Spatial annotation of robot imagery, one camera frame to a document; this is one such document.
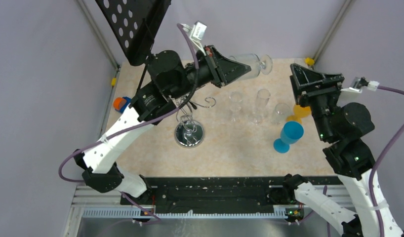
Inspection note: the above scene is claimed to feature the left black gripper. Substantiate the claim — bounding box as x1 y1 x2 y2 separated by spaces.
169 44 251 100

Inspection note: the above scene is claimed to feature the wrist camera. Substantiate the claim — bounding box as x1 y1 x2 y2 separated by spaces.
180 21 207 55
341 77 380 93

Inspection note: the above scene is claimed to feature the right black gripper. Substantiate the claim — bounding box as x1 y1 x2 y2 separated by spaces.
288 63 343 140

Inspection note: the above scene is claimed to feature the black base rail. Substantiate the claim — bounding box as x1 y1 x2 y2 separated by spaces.
120 176 343 215

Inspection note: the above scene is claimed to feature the yellow corner clamp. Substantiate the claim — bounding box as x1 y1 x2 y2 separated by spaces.
304 57 315 66
111 78 117 87

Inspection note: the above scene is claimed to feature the yellow corner clamp left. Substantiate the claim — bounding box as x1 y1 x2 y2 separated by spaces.
111 78 117 87

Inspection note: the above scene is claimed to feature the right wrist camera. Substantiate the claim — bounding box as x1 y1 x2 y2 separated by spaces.
341 77 380 93

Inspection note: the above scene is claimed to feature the purple cable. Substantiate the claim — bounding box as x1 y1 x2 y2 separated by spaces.
58 23 200 225
300 85 404 237

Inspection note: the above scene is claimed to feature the blue orange toy car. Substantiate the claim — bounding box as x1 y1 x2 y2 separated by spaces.
113 96 131 114

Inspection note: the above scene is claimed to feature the clear wine glass front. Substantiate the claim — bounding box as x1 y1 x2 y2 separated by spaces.
248 89 271 125

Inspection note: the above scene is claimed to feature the blue wine glass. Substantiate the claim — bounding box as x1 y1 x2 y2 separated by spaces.
273 121 304 154

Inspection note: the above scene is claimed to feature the yellow wine glass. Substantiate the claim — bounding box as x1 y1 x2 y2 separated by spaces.
285 104 311 124

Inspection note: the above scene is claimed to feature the yellow corner clamp right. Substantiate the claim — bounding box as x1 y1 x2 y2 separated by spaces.
304 57 315 66

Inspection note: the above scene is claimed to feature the clear patterned short glass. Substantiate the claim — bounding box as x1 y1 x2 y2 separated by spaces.
271 103 290 124

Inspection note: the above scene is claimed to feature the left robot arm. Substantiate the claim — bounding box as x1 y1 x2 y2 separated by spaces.
74 45 251 204

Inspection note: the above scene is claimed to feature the black perforated music stand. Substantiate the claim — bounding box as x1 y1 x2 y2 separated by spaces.
94 0 172 95

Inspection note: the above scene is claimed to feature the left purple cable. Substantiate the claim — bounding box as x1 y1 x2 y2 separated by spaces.
58 23 200 225

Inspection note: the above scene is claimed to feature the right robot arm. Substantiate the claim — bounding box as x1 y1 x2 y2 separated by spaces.
269 63 404 237

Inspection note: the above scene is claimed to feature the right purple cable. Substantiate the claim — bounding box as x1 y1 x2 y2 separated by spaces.
300 85 404 237

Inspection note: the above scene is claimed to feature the clear smooth wine glass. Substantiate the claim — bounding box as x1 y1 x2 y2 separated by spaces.
229 91 243 122

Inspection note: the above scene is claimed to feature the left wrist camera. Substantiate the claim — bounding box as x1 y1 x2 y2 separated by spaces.
180 21 207 55

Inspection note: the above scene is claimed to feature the chrome wine glass rack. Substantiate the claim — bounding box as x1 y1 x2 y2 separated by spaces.
174 97 217 148

